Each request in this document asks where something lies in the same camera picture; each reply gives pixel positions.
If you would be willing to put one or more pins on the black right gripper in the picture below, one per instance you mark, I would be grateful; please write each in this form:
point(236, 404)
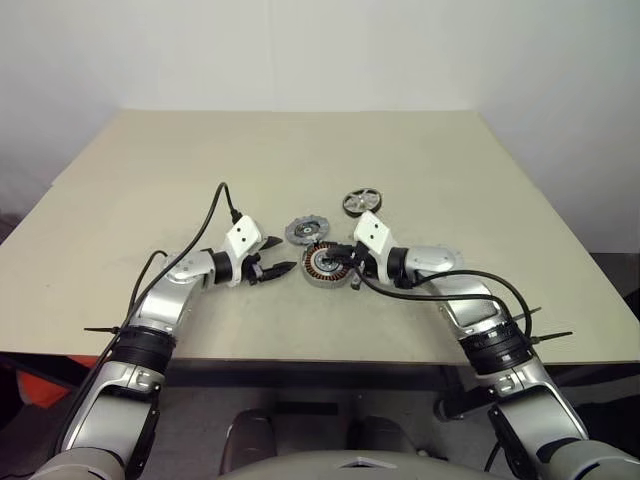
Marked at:
point(362, 262)

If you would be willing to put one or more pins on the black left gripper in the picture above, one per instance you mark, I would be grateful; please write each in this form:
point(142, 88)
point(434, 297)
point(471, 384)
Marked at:
point(255, 270)

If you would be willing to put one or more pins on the grey lid with circuit board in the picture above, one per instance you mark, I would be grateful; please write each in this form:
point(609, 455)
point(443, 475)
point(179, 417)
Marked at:
point(307, 230)

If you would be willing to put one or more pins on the silver spoked rotor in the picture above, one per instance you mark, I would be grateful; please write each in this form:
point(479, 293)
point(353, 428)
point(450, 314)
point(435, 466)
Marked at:
point(362, 201)

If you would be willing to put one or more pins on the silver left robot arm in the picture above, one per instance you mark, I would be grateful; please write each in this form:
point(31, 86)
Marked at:
point(160, 300)

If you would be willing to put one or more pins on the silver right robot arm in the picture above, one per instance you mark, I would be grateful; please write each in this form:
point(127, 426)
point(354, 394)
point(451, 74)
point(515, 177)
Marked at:
point(470, 295)

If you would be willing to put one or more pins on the motor housing with copper windings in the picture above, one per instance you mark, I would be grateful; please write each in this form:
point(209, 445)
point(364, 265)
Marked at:
point(315, 275)

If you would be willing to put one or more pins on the dark rounded shape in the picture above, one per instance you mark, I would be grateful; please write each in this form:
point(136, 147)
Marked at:
point(250, 440)

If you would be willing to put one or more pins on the grey robot torso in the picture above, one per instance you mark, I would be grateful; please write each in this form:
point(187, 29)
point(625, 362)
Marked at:
point(360, 465)

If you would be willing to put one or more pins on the orange object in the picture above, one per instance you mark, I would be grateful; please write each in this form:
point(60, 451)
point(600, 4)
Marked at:
point(42, 382)

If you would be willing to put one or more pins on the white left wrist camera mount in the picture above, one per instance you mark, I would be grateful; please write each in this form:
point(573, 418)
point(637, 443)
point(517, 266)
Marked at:
point(242, 235)

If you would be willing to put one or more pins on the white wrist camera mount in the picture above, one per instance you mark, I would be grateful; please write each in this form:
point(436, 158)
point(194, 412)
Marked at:
point(375, 232)
point(242, 235)

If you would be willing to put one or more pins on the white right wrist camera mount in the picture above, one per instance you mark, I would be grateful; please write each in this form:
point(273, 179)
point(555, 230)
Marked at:
point(375, 232)

